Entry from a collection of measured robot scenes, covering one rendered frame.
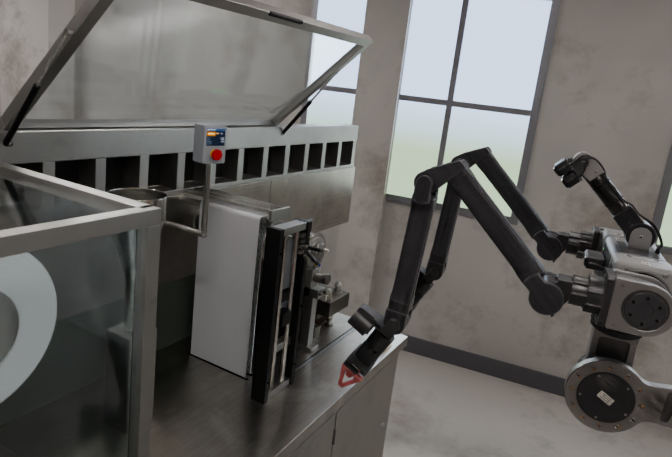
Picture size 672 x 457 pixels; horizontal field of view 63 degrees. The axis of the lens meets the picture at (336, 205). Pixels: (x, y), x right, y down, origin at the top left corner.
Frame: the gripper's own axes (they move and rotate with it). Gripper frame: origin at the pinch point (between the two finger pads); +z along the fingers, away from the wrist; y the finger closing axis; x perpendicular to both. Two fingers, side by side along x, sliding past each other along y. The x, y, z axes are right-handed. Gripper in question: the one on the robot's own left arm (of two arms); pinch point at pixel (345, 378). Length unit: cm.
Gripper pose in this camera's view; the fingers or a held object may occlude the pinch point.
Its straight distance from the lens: 162.1
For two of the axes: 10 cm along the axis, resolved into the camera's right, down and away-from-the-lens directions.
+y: -3.7, 1.6, -9.1
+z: -5.6, 7.5, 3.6
